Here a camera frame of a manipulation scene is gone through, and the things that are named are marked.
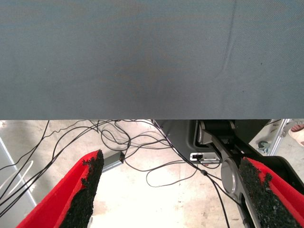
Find dark table cloth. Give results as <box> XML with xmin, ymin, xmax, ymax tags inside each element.
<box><xmin>0</xmin><ymin>0</ymin><xmax>304</xmax><ymax>121</ymax></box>

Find white connector panel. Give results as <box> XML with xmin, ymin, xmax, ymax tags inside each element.
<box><xmin>190</xmin><ymin>152</ymin><xmax>222</xmax><ymax>164</ymax></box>

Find grey metal adapter box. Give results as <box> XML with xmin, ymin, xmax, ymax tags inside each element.
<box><xmin>102</xmin><ymin>152</ymin><xmax>125</xmax><ymax>172</ymax></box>

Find person's foot in sandal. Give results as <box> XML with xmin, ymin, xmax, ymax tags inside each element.
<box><xmin>288</xmin><ymin>120</ymin><xmax>304</xmax><ymax>147</ymax></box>

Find white cable loop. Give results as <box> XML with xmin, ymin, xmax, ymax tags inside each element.
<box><xmin>0</xmin><ymin>160</ymin><xmax>35</xmax><ymax>198</ymax></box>

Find dark grey robot chassis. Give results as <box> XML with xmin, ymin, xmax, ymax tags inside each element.
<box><xmin>153</xmin><ymin>119</ymin><xmax>271</xmax><ymax>164</ymax></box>

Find thin black floor cable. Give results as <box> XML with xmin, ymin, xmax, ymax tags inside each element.
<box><xmin>0</xmin><ymin>120</ymin><xmax>50</xmax><ymax>171</ymax></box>
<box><xmin>152</xmin><ymin>120</ymin><xmax>231</xmax><ymax>228</ymax></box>

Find aluminium profile frame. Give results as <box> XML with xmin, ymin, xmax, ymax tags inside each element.
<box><xmin>268</xmin><ymin>118</ymin><xmax>292</xmax><ymax>155</ymax></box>

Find grey caster wheel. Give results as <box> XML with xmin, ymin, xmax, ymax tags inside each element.
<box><xmin>258</xmin><ymin>141</ymin><xmax>271</xmax><ymax>153</ymax></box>

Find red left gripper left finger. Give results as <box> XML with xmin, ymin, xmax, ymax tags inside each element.
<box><xmin>16</xmin><ymin>149</ymin><xmax>105</xmax><ymax>228</ymax></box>

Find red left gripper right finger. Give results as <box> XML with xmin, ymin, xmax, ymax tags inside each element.
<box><xmin>238</xmin><ymin>156</ymin><xmax>304</xmax><ymax>228</ymax></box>

